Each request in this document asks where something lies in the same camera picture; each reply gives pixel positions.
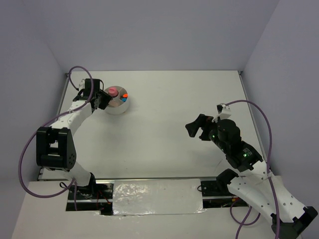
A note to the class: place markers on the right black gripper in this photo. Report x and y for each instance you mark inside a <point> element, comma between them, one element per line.
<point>203,121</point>

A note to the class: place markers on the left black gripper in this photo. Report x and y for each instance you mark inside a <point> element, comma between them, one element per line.
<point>106,99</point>

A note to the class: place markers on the pink marker pack bottle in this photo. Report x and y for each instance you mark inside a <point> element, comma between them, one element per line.
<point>113,92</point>

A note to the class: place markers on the pink mini stapler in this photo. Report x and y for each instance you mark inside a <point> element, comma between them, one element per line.
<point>115,103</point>

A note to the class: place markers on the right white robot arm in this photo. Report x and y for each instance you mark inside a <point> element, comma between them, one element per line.
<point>249,180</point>

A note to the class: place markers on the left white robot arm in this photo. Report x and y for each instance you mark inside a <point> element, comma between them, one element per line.
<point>55,148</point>

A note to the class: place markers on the white round divided organizer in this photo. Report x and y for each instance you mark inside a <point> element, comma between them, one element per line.
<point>123,107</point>

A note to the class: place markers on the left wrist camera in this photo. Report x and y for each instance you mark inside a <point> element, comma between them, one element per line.
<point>81,85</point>

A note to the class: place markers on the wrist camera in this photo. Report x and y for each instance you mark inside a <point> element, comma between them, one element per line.
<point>81,85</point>
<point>224,112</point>

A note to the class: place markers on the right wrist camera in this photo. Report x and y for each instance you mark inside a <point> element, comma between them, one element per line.
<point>224,112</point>

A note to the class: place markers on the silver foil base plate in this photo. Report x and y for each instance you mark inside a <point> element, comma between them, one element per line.
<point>152,197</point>

